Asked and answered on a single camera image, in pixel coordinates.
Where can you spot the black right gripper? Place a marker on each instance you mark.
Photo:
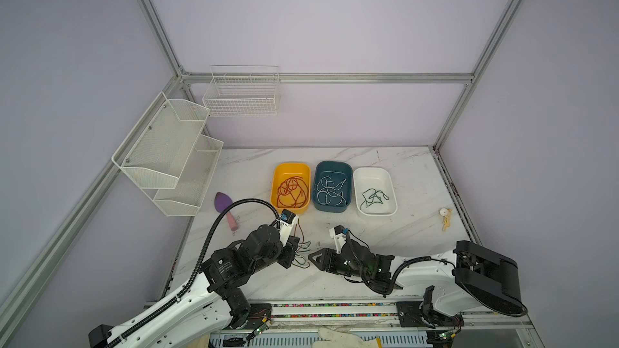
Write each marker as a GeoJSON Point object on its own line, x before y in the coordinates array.
{"type": "Point", "coordinates": [324, 254]}

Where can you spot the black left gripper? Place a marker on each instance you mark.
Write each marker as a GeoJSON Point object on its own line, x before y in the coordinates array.
{"type": "Point", "coordinates": [288, 249]}

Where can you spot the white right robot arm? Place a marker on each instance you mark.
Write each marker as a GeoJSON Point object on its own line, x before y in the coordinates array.
{"type": "Point", "coordinates": [450, 283]}

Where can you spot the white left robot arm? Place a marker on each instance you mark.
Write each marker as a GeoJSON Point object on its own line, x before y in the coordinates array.
{"type": "Point", "coordinates": [211, 299]}

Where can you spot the yellow plastic bin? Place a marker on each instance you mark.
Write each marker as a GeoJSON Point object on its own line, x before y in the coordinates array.
{"type": "Point", "coordinates": [291, 187]}

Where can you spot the teal plastic bin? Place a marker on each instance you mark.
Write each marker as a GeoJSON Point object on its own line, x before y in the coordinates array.
{"type": "Point", "coordinates": [332, 187]}

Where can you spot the white plastic bin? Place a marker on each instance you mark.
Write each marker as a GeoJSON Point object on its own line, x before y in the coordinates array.
{"type": "Point", "coordinates": [374, 192]}

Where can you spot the small white yellow toy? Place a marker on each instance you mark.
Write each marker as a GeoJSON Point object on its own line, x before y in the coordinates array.
{"type": "Point", "coordinates": [446, 214]}

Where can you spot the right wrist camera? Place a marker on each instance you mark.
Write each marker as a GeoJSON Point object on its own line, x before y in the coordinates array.
{"type": "Point", "coordinates": [339, 237]}

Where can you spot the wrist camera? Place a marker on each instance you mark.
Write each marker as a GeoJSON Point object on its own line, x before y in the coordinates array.
{"type": "Point", "coordinates": [287, 222]}
{"type": "Point", "coordinates": [339, 237]}

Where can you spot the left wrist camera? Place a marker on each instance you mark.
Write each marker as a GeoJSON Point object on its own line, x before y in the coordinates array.
{"type": "Point", "coordinates": [287, 222]}

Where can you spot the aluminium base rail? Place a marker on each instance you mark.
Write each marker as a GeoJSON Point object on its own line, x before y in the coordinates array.
{"type": "Point", "coordinates": [386, 323]}

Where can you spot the white mesh wall shelf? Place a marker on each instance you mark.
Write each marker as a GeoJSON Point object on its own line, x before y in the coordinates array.
{"type": "Point", "coordinates": [169, 156]}

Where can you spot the white wire wall basket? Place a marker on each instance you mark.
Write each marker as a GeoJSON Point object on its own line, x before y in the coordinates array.
{"type": "Point", "coordinates": [243, 91]}

